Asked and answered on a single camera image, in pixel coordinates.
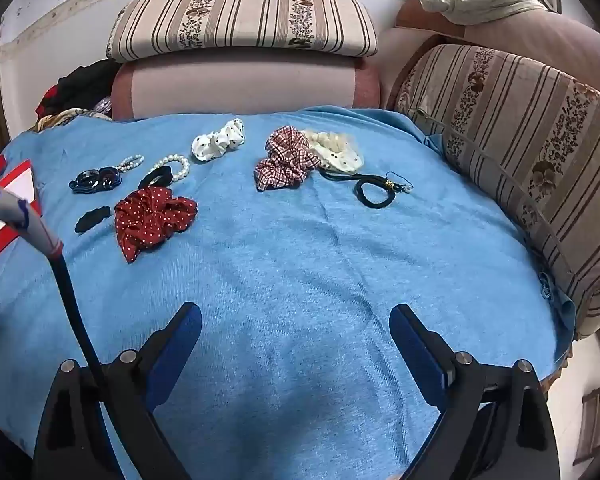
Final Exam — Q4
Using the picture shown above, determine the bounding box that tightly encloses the dark blue claw clip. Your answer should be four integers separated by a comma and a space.
69, 166, 122, 194

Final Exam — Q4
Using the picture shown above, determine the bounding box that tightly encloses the red dotted scrunchie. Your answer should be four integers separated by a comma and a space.
114, 186, 199, 264

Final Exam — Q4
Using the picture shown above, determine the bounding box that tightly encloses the beige patterned cloth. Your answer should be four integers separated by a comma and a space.
35, 107, 113, 133

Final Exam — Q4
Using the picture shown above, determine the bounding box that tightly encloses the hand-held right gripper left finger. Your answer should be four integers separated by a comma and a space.
32, 301, 203, 480

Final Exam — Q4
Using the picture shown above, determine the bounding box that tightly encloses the thick black hair tie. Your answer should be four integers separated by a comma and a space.
138, 165, 177, 190

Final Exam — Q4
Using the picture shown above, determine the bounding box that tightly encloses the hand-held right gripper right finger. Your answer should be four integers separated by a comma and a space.
389, 304, 561, 480

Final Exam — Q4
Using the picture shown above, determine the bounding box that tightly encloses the cream scrunchie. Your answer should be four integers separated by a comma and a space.
302, 129, 365, 173

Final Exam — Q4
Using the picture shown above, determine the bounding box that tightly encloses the black hair tie with charm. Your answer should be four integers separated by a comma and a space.
320, 167, 414, 209

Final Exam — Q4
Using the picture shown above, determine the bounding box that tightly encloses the black hair clip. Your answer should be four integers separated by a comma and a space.
74, 205, 112, 234

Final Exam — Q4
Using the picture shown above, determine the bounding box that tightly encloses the black cable with grey sleeve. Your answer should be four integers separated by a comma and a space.
0, 175, 106, 391

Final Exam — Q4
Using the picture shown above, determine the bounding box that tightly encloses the white dotted scrunchie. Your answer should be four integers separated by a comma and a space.
191, 118, 246, 162

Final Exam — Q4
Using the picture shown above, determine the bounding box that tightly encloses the blue blanket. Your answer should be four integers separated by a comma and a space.
0, 105, 576, 480

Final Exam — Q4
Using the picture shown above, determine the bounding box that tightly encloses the striped floral cushion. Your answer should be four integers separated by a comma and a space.
106, 0, 379, 62
392, 44, 600, 341

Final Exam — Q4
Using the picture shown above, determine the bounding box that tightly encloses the pink sofa cushion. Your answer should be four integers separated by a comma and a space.
380, 0, 600, 111
111, 52, 381, 122

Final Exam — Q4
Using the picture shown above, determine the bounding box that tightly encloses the black clothing pile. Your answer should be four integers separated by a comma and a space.
35, 59, 126, 118

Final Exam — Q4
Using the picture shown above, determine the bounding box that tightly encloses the red plaid scrunchie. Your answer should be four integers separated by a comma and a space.
254, 126, 322, 192

